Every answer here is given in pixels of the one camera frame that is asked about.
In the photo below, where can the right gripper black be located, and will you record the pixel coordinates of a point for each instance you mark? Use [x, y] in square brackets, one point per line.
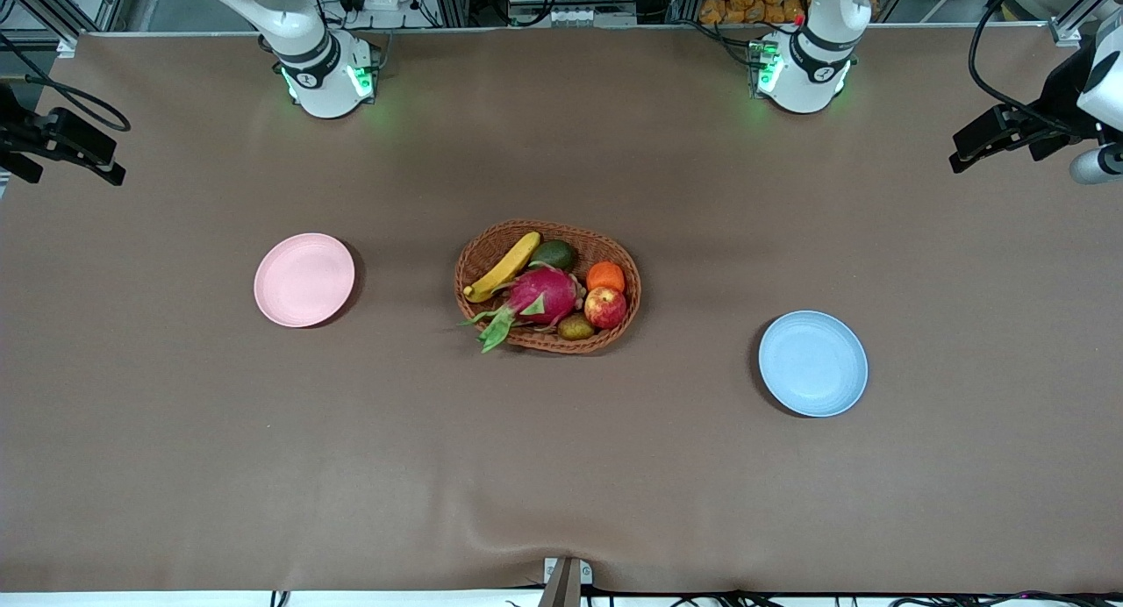
[17, 135]

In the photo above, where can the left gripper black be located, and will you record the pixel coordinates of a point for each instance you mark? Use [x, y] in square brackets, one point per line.
[1055, 98]

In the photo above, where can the red yellow apple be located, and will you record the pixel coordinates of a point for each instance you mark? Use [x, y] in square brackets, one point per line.
[605, 309]

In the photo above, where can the yellow banana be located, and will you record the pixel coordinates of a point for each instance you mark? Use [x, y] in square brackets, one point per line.
[504, 267]

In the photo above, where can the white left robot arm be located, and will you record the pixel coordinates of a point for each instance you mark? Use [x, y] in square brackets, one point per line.
[803, 72]

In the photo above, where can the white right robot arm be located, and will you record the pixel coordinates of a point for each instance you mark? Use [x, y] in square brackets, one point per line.
[325, 81]

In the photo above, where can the pink plate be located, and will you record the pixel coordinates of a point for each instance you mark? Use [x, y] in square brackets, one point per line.
[304, 280]

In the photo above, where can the light blue plate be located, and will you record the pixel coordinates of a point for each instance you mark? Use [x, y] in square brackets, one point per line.
[813, 364]

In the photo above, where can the pile of golden bread rolls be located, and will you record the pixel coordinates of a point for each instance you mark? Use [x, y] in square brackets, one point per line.
[746, 6]

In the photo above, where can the brown wicker basket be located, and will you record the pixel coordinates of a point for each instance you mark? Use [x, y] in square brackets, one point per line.
[601, 246]

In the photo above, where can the orange tangerine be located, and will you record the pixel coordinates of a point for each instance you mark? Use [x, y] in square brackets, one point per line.
[605, 275]

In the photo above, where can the green avocado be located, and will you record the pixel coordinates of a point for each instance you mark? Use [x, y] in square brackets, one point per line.
[554, 254]

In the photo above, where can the brown kiwi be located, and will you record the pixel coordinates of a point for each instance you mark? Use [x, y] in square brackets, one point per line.
[575, 328]

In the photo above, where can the pink dragon fruit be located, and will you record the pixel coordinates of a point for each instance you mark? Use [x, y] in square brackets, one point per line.
[544, 296]

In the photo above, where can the brown table cloth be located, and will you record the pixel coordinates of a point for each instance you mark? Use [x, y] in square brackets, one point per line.
[561, 467]

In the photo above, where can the aluminium frame strut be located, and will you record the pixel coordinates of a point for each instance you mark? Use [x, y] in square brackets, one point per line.
[1069, 32]
[67, 46]

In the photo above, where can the aluminium frame post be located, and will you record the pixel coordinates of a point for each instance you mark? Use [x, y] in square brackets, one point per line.
[449, 2]

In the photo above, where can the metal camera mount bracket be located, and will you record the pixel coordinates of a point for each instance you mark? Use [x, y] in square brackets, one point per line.
[566, 581]

